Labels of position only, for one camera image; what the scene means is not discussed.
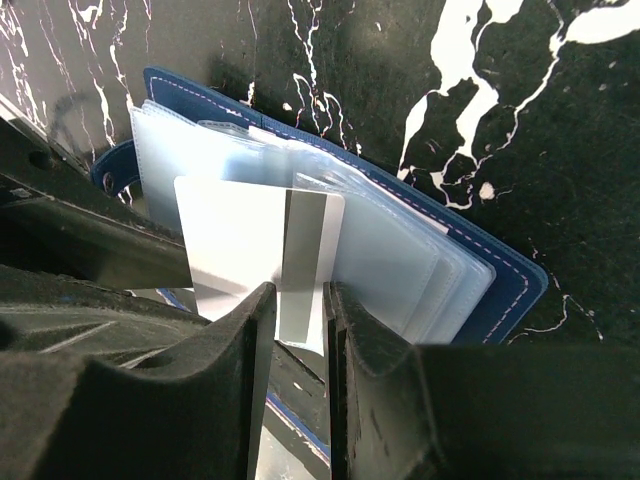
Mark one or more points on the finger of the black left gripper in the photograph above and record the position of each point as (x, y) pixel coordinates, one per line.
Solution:
(54, 220)

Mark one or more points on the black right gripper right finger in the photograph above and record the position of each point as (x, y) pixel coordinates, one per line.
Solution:
(404, 411)

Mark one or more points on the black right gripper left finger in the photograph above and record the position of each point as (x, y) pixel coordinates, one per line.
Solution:
(194, 412)

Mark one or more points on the blue card holder wallet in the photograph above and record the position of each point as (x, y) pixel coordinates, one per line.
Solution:
(422, 270)

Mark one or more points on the white card with magnetic stripe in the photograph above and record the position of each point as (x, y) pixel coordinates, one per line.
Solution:
(240, 235)

